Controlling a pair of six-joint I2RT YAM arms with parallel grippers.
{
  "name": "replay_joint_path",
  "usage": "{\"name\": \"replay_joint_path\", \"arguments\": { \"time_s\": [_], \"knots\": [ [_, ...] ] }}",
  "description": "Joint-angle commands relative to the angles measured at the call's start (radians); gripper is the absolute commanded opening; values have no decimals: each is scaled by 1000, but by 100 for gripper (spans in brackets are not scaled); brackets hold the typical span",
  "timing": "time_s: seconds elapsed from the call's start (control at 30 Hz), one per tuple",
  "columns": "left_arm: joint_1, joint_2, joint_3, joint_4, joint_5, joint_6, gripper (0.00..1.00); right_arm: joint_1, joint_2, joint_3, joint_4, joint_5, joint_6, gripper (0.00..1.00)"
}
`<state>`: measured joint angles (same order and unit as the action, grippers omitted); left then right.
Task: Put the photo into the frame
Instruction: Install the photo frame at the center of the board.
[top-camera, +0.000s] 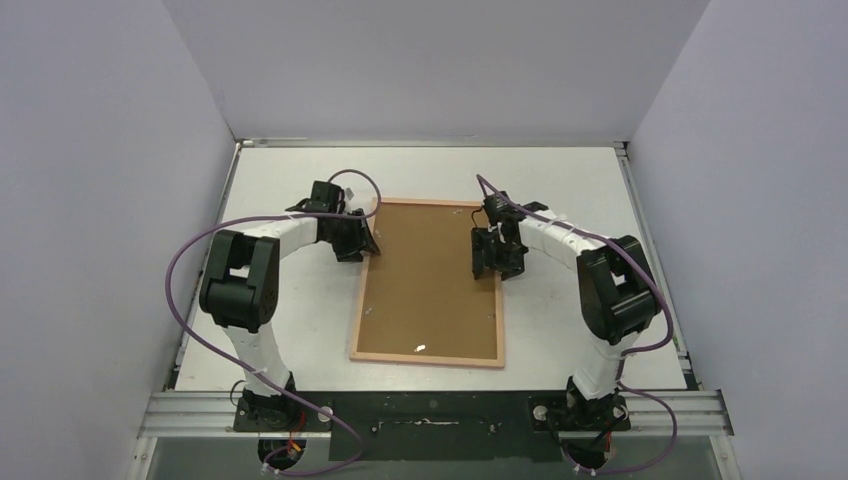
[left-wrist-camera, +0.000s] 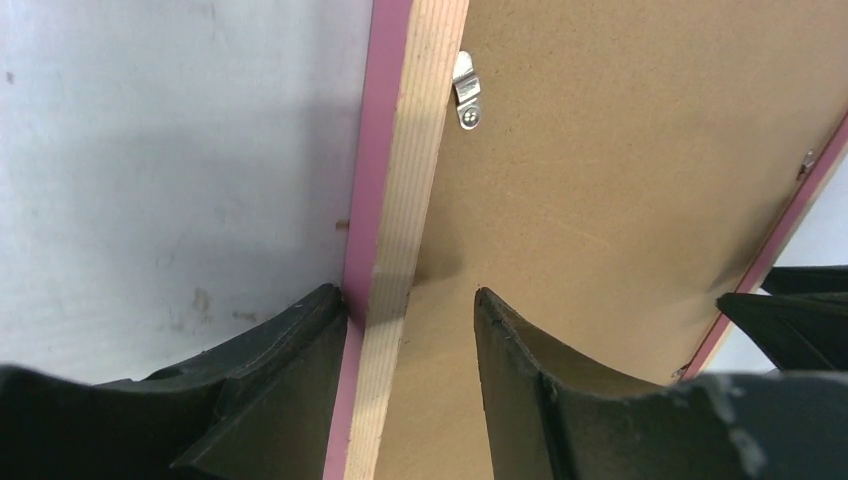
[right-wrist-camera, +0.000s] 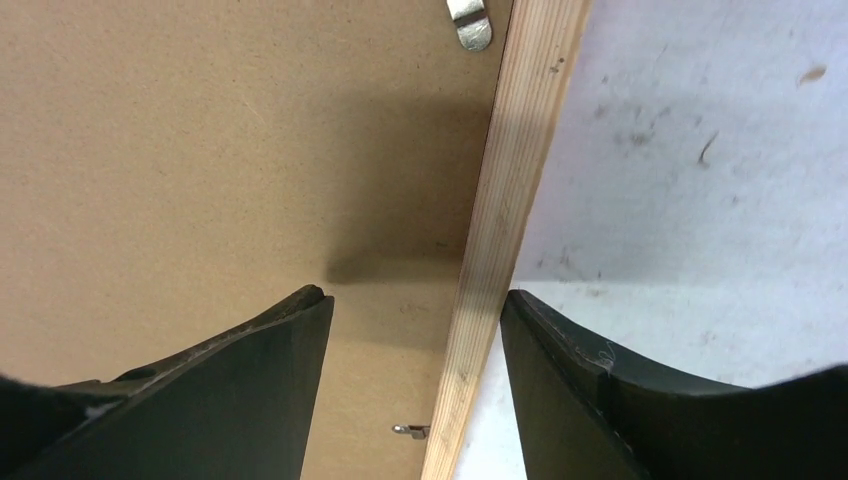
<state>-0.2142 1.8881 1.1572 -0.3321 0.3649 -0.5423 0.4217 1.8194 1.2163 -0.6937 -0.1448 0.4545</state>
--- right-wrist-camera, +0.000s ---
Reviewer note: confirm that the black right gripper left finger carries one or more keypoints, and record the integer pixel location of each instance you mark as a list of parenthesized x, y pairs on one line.
[(236, 406)]

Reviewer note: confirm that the brown backing board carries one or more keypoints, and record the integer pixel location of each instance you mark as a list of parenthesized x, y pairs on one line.
[(170, 169)]

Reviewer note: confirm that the silver metal retaining clip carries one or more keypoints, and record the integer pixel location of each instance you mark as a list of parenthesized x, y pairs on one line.
[(471, 22)]

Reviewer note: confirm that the pink wooden photo frame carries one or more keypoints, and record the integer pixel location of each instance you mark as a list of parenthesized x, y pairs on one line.
[(541, 47)]

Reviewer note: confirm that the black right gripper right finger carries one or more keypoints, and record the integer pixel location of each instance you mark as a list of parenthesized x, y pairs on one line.
[(589, 408)]

